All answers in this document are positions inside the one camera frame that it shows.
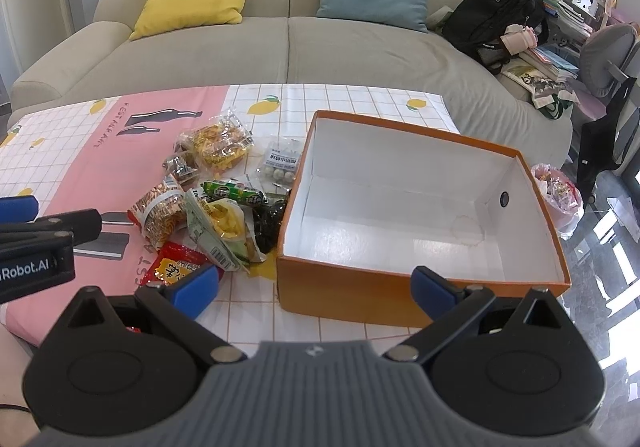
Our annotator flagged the red snack packet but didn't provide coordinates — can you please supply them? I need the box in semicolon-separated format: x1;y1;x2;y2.
138;241;208;285

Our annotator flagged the peanut snack bag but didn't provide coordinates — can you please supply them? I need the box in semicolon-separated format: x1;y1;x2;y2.
127;174;186;251

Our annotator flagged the yellow chips white bag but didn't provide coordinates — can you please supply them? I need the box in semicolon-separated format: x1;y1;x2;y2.
184;187;266;273

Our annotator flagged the small brown snack packet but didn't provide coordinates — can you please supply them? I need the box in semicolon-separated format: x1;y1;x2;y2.
163;151;200;187

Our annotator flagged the green snack tube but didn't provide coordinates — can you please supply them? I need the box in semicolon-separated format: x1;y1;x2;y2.
201;179;267;207

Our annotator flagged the dark seaweed snack bag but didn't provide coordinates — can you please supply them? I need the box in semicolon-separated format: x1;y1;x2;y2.
253;199;288;254

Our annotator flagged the yellow snack clear bag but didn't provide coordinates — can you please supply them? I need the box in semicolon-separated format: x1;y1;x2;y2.
175;110;254;178

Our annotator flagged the white balls snack pack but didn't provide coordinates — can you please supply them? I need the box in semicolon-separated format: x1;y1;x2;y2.
256;138;304;187

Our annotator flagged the pink white checked tablecloth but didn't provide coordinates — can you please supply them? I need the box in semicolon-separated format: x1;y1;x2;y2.
1;84;456;344

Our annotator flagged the pink trash bin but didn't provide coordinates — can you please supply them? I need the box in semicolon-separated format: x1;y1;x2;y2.
530;164;584;240

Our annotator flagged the orange cardboard box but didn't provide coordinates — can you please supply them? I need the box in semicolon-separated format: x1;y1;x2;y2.
277;111;570;328

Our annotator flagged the black garment on chair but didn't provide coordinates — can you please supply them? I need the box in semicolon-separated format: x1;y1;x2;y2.
576;77;639;205

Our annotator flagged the beige sofa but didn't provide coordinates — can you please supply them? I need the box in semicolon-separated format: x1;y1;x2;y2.
10;0;573;166

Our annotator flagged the grey office chair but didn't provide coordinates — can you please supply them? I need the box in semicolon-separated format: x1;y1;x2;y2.
568;24;639;132

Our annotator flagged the black backpack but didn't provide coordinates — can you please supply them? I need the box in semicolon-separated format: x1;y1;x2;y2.
442;0;549;75

